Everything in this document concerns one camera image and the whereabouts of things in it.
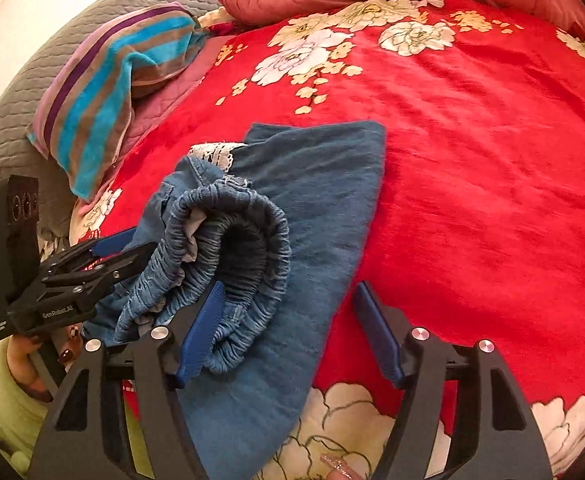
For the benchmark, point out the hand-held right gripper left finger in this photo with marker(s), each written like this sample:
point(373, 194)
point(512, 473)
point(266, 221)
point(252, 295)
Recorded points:
point(202, 335)

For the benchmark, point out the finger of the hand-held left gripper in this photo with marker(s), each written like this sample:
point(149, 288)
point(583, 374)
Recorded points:
point(117, 265)
point(112, 242)

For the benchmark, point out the person's left forearm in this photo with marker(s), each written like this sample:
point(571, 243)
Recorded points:
point(2, 420)

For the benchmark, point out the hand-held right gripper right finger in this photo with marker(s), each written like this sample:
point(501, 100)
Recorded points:
point(377, 335)

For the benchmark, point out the grey quilted pillow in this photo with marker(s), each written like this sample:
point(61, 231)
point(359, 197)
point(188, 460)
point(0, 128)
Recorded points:
point(32, 100)

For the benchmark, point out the pink quilted pillow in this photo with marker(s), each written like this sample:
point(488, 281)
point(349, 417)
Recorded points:
point(172, 95)

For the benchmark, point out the striped towel pillow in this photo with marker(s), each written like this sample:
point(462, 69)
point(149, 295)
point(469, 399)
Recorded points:
point(97, 100)

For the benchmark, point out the red floral blanket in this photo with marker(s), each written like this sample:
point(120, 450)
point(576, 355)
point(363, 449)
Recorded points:
point(472, 160)

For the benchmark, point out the person's right hand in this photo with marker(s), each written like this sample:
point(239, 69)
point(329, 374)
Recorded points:
point(345, 467)

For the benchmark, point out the person's left hand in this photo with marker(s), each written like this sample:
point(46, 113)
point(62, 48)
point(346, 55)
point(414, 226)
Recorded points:
point(20, 360)

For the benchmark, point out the blue denim pants lace trim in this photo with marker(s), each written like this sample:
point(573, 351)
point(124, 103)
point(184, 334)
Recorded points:
point(312, 200)

